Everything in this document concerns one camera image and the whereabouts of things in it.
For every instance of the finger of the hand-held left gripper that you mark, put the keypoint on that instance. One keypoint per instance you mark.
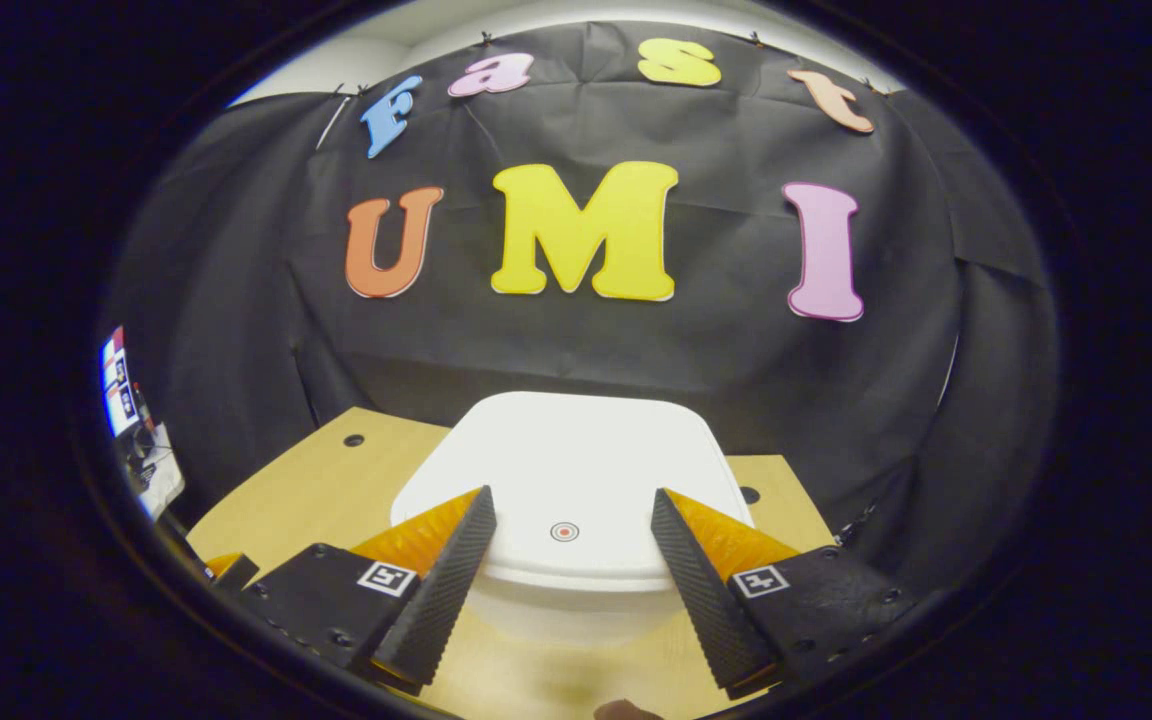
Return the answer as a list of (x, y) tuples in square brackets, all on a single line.
[(238, 573)]

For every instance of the black backdrop cloth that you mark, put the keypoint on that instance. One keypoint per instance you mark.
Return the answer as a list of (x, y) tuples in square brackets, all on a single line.
[(736, 370)]

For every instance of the white desktop garbage bin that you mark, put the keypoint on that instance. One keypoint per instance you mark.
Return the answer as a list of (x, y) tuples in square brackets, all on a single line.
[(576, 460)]

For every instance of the computer monitor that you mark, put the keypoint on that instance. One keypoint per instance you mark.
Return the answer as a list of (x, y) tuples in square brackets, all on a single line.
[(121, 385)]

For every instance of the wooden desktop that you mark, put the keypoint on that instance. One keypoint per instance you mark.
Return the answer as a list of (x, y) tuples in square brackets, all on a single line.
[(326, 490)]

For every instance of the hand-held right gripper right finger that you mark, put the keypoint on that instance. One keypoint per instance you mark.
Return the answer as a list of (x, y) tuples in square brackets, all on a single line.
[(696, 590)]

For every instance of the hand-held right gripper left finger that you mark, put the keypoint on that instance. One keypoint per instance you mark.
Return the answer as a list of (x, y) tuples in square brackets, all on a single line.
[(446, 580)]

